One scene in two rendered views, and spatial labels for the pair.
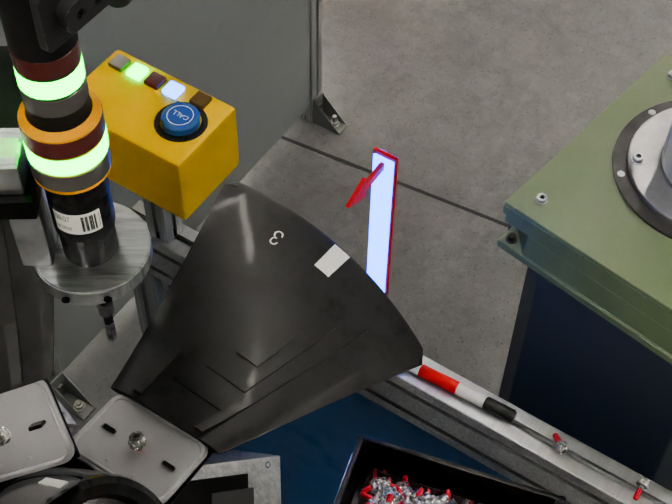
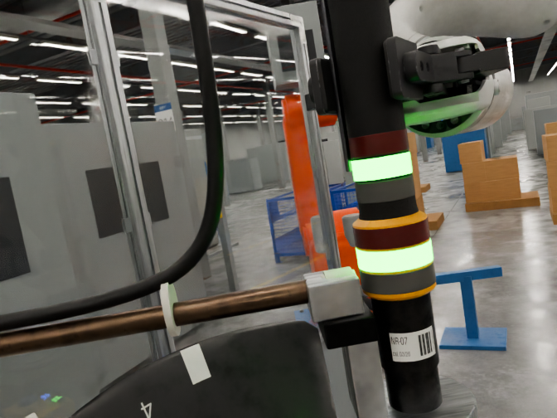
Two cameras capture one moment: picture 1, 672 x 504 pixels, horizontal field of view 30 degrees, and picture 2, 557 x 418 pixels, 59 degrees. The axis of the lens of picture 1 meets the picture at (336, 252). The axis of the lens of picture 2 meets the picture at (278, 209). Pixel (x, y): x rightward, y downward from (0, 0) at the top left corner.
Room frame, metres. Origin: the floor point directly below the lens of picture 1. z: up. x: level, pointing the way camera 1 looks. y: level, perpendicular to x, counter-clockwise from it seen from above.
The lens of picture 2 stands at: (0.16, 0.20, 1.60)
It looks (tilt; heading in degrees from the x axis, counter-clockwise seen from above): 6 degrees down; 1
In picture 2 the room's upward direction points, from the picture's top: 10 degrees counter-clockwise
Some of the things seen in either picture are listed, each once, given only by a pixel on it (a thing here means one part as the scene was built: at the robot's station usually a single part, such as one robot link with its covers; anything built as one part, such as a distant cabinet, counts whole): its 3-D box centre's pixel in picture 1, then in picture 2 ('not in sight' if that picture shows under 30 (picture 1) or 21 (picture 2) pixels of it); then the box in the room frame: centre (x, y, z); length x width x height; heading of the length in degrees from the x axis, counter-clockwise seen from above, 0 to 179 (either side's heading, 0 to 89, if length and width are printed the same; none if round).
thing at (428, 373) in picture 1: (455, 387); not in sight; (0.70, -0.13, 0.87); 0.14 x 0.01 x 0.01; 60
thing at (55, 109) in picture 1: (53, 86); (385, 188); (0.45, 0.14, 1.57); 0.03 x 0.03 x 0.01
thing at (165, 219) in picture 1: (160, 197); not in sight; (0.91, 0.20, 0.92); 0.03 x 0.03 x 0.12; 58
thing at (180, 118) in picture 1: (180, 119); not in sight; (0.89, 0.16, 1.08); 0.04 x 0.04 x 0.02
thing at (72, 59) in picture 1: (44, 48); (378, 143); (0.45, 0.14, 1.59); 0.03 x 0.03 x 0.01
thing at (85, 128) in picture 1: (65, 138); (394, 252); (0.45, 0.14, 1.53); 0.04 x 0.04 x 0.05
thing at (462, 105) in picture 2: not in sight; (419, 85); (0.54, 0.09, 1.63); 0.11 x 0.10 x 0.07; 148
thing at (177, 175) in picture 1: (151, 137); not in sight; (0.91, 0.20, 1.02); 0.16 x 0.10 x 0.11; 58
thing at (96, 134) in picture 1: (61, 121); (390, 230); (0.45, 0.14, 1.54); 0.04 x 0.04 x 0.01
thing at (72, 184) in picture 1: (69, 154); (396, 273); (0.45, 0.14, 1.52); 0.04 x 0.04 x 0.01
